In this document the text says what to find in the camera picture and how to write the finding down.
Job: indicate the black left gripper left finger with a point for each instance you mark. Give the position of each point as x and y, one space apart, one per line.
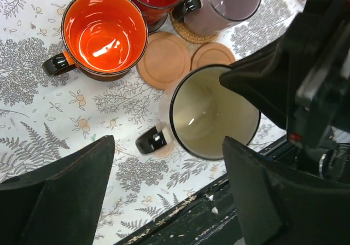
59 203

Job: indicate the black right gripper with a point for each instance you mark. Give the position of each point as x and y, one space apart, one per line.
315 53

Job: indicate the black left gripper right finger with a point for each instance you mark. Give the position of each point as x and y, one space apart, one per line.
277 204

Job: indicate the light wooden coaster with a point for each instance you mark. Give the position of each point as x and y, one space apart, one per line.
166 60
212 53

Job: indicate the cream white cup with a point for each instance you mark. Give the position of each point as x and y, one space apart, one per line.
197 113

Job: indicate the lilac purple cup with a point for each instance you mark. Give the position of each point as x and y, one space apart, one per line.
208 17

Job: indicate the woven rattan coaster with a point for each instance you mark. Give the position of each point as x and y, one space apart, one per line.
188 35

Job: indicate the orange cup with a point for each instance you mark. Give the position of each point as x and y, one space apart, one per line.
103 38

